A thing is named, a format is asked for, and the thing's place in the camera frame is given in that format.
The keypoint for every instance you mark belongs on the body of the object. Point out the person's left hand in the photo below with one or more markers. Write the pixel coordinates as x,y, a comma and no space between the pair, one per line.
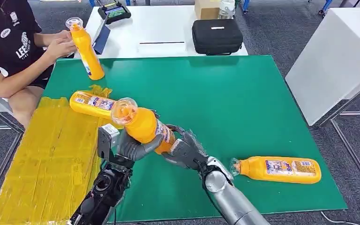
62,34

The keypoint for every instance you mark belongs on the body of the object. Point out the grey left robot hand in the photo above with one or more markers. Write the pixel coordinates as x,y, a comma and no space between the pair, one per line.
130,150

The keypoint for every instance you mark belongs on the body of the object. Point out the person's right hand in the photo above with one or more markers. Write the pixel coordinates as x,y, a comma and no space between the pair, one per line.
60,47

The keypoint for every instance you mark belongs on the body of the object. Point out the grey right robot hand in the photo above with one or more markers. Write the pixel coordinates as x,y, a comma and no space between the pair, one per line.
187,152

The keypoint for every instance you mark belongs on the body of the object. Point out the orange drink bottle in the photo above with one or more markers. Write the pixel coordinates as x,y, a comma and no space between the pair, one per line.
141,124
90,104
86,51
279,169

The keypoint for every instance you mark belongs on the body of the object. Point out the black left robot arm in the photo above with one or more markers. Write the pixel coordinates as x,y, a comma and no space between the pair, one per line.
105,192

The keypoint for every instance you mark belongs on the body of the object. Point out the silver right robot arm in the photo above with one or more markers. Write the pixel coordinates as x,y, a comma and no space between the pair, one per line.
232,198

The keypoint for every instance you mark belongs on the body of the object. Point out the blue notebook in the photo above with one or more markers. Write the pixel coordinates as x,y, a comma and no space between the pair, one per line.
101,38

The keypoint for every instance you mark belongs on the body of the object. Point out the person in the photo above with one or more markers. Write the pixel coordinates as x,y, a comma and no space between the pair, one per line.
9,40

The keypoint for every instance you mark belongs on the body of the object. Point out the black controller with screen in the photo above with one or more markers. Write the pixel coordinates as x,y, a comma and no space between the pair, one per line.
114,13

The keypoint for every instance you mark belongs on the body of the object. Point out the green table mat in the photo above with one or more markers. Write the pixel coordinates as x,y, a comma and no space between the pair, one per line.
229,108

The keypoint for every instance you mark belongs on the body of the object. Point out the yellow sheet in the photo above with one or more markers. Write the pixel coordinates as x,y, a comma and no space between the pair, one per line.
49,161

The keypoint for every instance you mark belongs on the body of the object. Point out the black pen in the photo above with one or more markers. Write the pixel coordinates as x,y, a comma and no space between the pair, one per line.
161,42

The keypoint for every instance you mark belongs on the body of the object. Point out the black zip case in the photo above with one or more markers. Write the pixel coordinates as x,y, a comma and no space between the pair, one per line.
217,36

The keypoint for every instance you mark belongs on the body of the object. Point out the cardboard box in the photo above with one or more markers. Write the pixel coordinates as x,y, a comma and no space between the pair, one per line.
206,9

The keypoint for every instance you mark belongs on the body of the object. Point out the blue chair leg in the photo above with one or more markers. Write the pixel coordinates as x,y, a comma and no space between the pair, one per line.
246,5
325,6

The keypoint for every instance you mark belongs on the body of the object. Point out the white side table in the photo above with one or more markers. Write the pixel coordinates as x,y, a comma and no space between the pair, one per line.
332,62

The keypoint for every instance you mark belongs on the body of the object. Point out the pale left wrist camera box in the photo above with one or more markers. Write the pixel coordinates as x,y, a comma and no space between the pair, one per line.
107,138

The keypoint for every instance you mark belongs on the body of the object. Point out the metal table frame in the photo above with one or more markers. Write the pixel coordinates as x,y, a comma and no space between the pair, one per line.
0,149
350,149

